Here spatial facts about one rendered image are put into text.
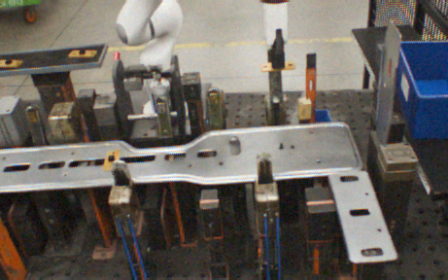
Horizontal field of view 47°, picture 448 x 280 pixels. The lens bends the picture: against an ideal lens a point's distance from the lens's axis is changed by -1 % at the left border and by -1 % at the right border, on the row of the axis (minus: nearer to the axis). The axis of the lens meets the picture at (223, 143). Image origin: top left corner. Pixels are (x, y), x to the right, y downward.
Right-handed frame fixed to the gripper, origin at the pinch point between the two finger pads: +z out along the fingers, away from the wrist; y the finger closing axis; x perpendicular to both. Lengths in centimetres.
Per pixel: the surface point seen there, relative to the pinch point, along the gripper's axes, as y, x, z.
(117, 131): -16, -47, 29
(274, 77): -15.1, 0.3, 14.0
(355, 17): -304, 94, 128
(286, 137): -4.7, 2.2, 27.4
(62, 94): -30, -66, 23
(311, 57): -15.0, 10.6, 8.8
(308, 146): 0.1, 7.7, 27.4
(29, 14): -356, -203, 118
